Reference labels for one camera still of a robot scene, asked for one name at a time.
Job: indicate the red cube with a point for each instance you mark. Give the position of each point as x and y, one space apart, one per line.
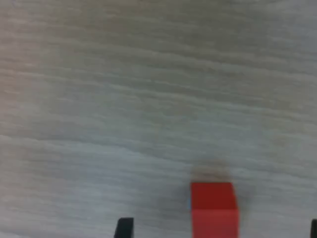
214 213

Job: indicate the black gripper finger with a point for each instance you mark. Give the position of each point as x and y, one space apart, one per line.
123 229
314 229

